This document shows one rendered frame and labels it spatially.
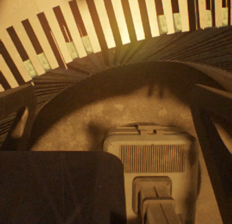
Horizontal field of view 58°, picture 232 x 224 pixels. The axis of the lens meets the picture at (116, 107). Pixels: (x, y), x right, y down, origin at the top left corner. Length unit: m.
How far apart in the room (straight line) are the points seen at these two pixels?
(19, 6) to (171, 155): 1.01
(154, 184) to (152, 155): 0.15
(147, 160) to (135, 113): 0.36
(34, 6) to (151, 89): 1.13
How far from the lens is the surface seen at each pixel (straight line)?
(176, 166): 1.22
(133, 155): 1.15
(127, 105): 1.37
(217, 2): 0.36
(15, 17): 0.35
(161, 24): 0.32
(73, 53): 0.31
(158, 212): 1.01
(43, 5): 0.34
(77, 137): 1.43
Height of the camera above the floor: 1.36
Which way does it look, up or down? 83 degrees down
